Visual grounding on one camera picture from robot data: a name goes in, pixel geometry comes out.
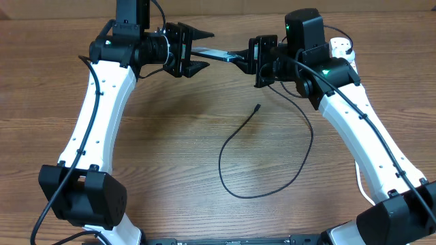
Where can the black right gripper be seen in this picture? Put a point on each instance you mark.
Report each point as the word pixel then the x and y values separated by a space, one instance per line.
pixel 251 62

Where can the white power strip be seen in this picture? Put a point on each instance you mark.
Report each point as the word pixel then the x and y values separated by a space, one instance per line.
pixel 341 42

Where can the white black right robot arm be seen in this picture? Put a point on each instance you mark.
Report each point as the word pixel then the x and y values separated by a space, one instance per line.
pixel 324 72

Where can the white USB charger plug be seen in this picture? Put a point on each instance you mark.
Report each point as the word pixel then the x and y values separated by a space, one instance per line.
pixel 342 53

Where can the Samsung Galaxy smartphone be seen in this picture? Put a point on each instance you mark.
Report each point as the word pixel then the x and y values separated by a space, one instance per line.
pixel 219 55

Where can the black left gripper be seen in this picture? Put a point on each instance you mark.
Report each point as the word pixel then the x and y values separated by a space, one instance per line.
pixel 183 33

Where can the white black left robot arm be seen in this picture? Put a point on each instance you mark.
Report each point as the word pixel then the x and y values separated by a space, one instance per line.
pixel 80 188

